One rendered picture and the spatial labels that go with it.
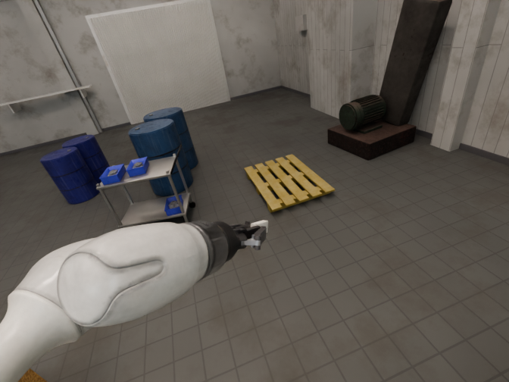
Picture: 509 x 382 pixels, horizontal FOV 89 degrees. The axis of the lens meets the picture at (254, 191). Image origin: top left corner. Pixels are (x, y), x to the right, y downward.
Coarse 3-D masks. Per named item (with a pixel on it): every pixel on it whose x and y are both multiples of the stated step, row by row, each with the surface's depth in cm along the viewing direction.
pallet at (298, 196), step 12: (288, 156) 394; (252, 168) 379; (264, 168) 373; (276, 168) 367; (288, 168) 361; (300, 168) 355; (252, 180) 349; (276, 180) 338; (288, 180) 334; (300, 180) 329; (312, 180) 326; (324, 180) 320; (264, 192) 320; (276, 192) 315; (300, 192) 307; (312, 192) 303; (324, 192) 302; (276, 204) 294; (288, 204) 291
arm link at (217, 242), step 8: (192, 224) 38; (200, 224) 39; (208, 224) 40; (216, 224) 42; (200, 232) 37; (208, 232) 38; (216, 232) 40; (208, 240) 37; (216, 240) 39; (224, 240) 40; (208, 248) 37; (216, 248) 38; (224, 248) 40; (216, 256) 38; (224, 256) 40; (208, 264) 37; (216, 264) 38; (208, 272) 37
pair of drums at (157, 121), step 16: (160, 112) 411; (176, 112) 394; (144, 128) 344; (160, 128) 331; (176, 128) 398; (144, 144) 331; (160, 144) 335; (176, 144) 354; (192, 144) 439; (192, 160) 436; (176, 176) 364; (160, 192) 371
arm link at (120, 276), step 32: (160, 224) 33; (96, 256) 25; (128, 256) 26; (160, 256) 28; (192, 256) 32; (64, 288) 25; (96, 288) 24; (128, 288) 25; (160, 288) 28; (96, 320) 24; (128, 320) 27
